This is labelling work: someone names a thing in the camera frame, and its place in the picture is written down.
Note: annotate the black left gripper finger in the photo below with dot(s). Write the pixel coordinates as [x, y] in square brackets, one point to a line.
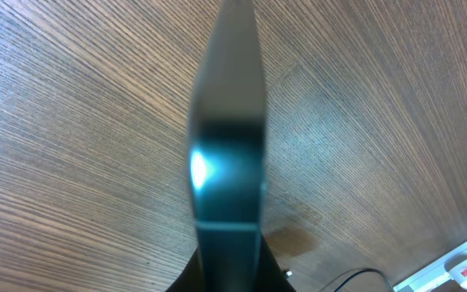
[270, 277]

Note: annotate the white power strip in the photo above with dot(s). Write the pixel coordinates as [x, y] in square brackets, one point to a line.
[432, 276]

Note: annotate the blue-screen Galaxy smartphone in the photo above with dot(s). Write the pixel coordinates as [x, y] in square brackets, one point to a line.
[226, 144]

